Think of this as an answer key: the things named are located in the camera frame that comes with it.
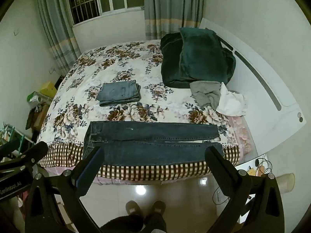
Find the white nightstand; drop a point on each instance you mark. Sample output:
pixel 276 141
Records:
pixel 245 168

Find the white cloth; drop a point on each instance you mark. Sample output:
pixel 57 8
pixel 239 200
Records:
pixel 230 103

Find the white rack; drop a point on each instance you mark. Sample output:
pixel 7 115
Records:
pixel 14 136

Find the teal green pillow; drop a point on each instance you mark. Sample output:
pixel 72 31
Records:
pixel 201 53

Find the grey cloth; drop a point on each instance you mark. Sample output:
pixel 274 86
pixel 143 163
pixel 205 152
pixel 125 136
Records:
pixel 203 93

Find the white cylinder cup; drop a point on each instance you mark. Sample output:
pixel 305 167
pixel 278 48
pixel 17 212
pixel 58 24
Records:
pixel 286 183

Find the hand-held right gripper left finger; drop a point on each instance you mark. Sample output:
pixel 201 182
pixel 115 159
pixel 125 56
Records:
pixel 88 174

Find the green striped curtain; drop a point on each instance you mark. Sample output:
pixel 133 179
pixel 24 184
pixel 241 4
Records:
pixel 55 29
pixel 172 7

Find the yellow box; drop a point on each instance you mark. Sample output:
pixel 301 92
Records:
pixel 48 89

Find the person's right slipper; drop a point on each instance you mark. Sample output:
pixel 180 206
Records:
pixel 158 206

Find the white headboard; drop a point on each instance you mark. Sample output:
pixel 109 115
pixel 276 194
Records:
pixel 264 116

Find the person's slipper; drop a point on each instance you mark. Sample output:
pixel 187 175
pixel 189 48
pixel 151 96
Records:
pixel 158 206
pixel 133 208

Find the person's right leg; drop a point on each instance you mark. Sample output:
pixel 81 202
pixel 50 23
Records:
pixel 155 223

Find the dark blue jeans pants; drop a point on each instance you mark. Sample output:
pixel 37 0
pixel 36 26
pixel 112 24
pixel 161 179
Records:
pixel 150 150

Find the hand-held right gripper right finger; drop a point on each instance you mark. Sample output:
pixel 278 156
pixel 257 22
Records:
pixel 218 170

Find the brown cardboard box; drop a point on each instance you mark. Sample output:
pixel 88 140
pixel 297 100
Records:
pixel 40 119

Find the person's left slipper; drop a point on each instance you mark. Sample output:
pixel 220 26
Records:
pixel 133 208

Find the floral bedspread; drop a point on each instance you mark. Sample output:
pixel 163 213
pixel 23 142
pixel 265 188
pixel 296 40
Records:
pixel 121 63

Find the dark green folded blanket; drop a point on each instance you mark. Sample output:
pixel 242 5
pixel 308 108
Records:
pixel 171 63

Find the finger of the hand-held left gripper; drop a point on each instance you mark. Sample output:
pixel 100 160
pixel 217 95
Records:
pixel 8 146
pixel 31 154

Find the folded grey-blue jeans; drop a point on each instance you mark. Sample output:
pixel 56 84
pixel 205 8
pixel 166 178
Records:
pixel 119 92

